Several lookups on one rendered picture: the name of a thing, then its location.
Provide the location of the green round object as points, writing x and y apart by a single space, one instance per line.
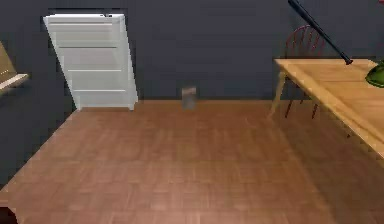
376 76

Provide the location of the red wooden chair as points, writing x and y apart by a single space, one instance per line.
305 41

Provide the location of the black baseball bat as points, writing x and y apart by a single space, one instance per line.
320 30

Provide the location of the white chest of drawers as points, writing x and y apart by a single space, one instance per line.
96 63

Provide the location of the light wooden table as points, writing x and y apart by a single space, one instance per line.
343 86

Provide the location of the small grey box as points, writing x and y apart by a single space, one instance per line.
189 98

